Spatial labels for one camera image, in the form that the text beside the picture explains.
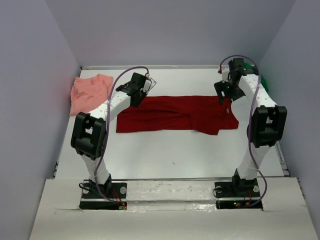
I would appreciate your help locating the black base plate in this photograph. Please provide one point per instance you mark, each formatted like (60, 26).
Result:
(237, 200)
(92, 200)

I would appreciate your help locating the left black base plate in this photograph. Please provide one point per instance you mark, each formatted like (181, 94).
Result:
(92, 200)

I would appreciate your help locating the pink t shirt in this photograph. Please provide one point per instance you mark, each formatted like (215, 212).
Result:
(89, 93)

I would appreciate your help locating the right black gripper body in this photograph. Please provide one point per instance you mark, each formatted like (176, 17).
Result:
(225, 88)

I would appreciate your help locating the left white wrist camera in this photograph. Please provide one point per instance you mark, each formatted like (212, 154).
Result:
(149, 83)

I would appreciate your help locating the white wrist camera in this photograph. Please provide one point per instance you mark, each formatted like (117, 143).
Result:
(149, 83)
(225, 73)

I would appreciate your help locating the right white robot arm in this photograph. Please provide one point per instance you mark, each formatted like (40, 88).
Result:
(266, 124)

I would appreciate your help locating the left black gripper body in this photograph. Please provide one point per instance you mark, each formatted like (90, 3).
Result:
(136, 95)

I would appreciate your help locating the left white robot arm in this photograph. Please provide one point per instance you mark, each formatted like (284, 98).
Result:
(91, 130)

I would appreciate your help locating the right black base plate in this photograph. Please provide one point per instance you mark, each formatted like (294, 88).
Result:
(237, 200)

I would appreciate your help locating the green t shirt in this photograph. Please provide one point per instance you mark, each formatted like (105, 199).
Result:
(263, 80)

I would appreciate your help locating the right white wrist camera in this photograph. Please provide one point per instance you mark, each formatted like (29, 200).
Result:
(225, 73)

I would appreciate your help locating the red t shirt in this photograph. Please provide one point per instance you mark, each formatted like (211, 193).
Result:
(204, 114)

